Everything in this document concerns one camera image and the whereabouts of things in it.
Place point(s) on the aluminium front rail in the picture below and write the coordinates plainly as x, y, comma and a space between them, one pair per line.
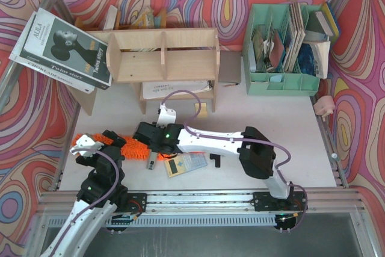
195, 202

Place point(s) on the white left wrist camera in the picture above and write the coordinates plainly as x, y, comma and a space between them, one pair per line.
85, 146

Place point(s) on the pencil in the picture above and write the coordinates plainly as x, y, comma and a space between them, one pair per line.
230, 85

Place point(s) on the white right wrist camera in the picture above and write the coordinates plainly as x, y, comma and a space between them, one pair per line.
166, 116

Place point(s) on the red brown booklet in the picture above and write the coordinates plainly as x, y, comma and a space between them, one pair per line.
277, 51

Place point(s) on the wooden bookshelf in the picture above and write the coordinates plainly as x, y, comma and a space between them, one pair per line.
136, 56

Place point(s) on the gold scientific calculator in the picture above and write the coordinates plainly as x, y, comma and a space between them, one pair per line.
185, 163

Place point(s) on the green desk organizer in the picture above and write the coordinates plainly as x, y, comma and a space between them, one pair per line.
260, 77

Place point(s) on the grey notebook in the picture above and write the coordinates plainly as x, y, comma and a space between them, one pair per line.
230, 67

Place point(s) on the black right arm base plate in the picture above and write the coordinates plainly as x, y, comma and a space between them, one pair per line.
288, 213

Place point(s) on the pink plastic piggy toy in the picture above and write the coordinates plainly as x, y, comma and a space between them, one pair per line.
324, 106

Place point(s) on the grey and black stapler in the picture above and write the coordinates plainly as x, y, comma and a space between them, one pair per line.
151, 160

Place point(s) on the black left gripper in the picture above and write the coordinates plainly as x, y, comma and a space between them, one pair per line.
111, 139

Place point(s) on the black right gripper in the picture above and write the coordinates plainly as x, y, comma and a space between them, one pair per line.
144, 130

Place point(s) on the blue and yellow book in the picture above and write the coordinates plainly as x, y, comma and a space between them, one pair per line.
322, 23

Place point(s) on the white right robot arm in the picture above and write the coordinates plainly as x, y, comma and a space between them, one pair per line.
260, 158

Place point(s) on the white paper booklet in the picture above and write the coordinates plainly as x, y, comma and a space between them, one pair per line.
153, 90

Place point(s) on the black plastic clip piece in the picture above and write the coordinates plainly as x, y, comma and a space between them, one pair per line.
217, 159

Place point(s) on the large black-cover book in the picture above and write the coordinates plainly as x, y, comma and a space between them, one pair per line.
63, 52

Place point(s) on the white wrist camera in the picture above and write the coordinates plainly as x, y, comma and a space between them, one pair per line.
166, 116
85, 146

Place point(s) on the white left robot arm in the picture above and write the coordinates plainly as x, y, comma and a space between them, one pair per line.
100, 195

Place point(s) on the yellow sticky note pad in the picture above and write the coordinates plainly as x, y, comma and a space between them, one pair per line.
201, 110

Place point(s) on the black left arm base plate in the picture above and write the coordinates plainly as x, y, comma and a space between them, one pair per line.
133, 206

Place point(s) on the orange microfiber duster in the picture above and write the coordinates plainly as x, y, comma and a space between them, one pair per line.
132, 150

